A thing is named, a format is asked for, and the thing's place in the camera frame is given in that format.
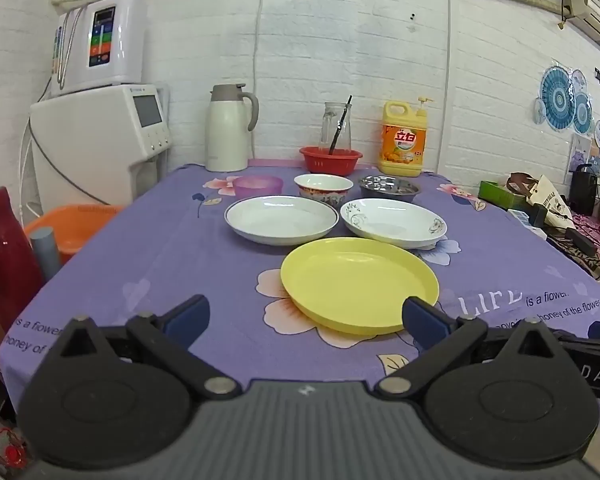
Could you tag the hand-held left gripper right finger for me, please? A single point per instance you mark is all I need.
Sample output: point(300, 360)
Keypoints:
point(422, 317)

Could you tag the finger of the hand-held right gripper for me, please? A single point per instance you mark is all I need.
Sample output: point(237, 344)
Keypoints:
point(595, 347)

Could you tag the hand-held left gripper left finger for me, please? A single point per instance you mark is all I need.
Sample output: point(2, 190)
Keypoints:
point(187, 314)

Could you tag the yellow plastic plate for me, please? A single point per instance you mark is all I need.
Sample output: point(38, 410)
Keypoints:
point(355, 282)

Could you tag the white plate with floral print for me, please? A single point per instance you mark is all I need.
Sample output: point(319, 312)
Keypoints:
point(390, 220)

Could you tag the white plate with dark rim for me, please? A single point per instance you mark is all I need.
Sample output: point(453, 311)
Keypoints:
point(280, 217)

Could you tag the stainless steel bowl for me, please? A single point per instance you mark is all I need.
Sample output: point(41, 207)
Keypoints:
point(389, 187)

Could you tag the purple plastic bowl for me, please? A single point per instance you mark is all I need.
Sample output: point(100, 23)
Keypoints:
point(258, 186)

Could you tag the patterned ceramic bowl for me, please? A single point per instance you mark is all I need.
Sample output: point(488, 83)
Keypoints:
point(324, 185)

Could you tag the purple floral tablecloth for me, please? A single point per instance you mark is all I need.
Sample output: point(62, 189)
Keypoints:
point(180, 260)

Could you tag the black power adapter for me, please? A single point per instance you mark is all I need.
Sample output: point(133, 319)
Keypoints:
point(581, 241)

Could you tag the orange plastic basin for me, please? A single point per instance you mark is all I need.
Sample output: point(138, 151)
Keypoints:
point(80, 225)

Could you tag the green box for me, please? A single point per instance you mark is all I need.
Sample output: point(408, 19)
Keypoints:
point(495, 194)

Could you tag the grey cylinder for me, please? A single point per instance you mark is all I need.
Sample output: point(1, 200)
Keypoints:
point(46, 252)

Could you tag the beige tote bag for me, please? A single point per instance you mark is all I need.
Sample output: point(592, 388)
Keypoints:
point(550, 200)

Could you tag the yellow detergent bottle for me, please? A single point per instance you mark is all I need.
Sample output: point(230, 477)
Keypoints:
point(401, 147)

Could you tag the red plastic basket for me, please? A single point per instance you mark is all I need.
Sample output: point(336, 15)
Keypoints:
point(330, 162)

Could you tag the white thermal carafe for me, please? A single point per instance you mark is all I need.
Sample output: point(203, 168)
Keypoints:
point(226, 130)

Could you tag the red thermos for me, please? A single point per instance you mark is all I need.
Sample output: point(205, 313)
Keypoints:
point(5, 260)

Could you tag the white water dispenser with screen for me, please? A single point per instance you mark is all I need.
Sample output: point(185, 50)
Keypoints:
point(90, 145)

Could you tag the glass pitcher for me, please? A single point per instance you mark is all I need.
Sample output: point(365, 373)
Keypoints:
point(342, 125)

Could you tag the black stirring stick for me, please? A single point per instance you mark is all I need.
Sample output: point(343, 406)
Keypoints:
point(341, 125)

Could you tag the blue paper fan decoration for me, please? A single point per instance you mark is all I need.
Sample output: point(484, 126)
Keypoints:
point(557, 95)

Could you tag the white water purifier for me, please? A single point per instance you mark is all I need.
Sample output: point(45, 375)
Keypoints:
point(105, 40)

